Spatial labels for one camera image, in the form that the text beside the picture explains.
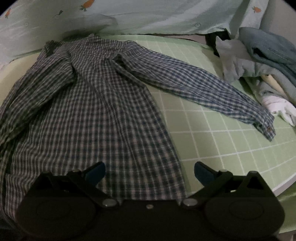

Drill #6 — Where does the green grid mat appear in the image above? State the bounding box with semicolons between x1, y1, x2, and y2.
99;33;296;195

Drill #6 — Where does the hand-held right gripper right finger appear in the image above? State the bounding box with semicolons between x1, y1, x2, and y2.
181;161;276;207

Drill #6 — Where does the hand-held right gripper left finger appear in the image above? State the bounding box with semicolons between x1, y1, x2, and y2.
28;161;121;209

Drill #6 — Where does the carrot print bed sheet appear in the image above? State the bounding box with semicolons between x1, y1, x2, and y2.
0;0;270;66

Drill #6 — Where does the cream tube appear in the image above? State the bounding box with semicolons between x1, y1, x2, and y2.
261;74;284;94

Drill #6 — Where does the blue denim garment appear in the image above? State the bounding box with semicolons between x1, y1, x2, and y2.
239;27;296;103

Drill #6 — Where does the white garment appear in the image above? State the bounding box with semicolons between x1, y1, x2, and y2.
261;96;296;127

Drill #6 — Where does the blue plaid shirt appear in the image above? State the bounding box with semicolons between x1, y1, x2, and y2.
0;34;276;223

